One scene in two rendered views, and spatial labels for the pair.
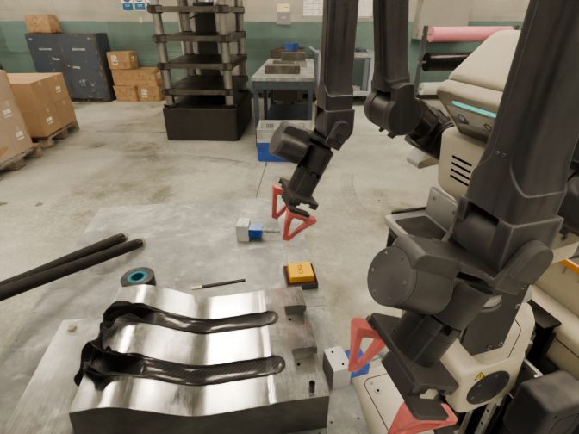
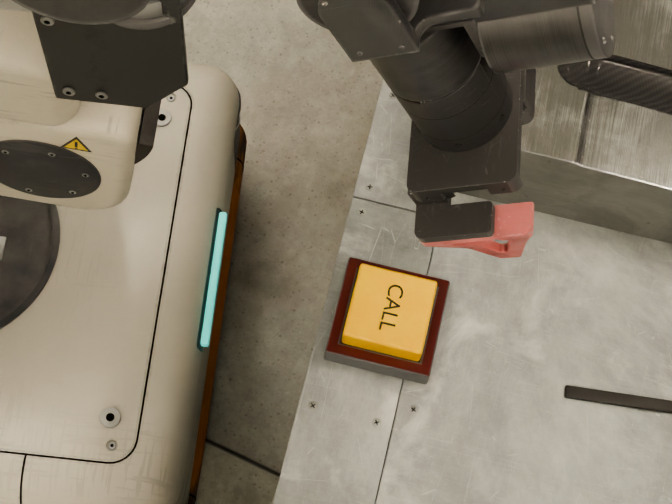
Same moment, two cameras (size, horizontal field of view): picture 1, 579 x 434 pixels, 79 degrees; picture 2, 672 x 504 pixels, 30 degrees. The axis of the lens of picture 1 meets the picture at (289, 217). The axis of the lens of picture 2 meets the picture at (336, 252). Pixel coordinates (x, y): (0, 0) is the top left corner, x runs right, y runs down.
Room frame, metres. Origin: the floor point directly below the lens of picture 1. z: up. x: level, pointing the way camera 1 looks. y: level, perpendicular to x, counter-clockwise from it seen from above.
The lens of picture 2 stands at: (1.07, 0.01, 1.70)
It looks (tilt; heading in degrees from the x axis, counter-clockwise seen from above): 66 degrees down; 194
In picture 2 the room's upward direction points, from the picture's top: 8 degrees clockwise
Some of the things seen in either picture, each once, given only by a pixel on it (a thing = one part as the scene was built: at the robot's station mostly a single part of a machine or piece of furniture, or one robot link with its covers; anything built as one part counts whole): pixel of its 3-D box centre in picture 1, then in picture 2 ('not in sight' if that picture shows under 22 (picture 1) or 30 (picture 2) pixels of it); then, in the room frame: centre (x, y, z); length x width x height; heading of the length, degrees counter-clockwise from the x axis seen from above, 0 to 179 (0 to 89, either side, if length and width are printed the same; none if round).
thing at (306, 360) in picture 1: (307, 367); not in sight; (0.41, -0.03, 0.87); 0.05 x 0.05 x 0.04; 8
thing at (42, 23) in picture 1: (42, 23); not in sight; (6.85, 4.20, 1.26); 0.42 x 0.33 x 0.29; 87
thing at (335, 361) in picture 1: (359, 361); not in sight; (0.45, -0.14, 0.83); 0.13 x 0.05 x 0.05; 107
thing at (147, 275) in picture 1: (139, 282); not in sight; (0.70, 0.38, 0.82); 0.08 x 0.08 x 0.04
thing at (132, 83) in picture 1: (137, 76); not in sight; (6.88, 2.78, 0.42); 0.86 x 0.33 x 0.83; 87
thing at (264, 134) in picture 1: (285, 131); not in sight; (3.85, 0.05, 0.28); 0.61 x 0.41 x 0.15; 87
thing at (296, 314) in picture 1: (296, 321); not in sight; (0.51, -0.02, 0.87); 0.05 x 0.05 x 0.04; 8
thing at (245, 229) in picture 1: (258, 230); not in sight; (0.93, 0.09, 0.83); 0.13 x 0.05 x 0.05; 86
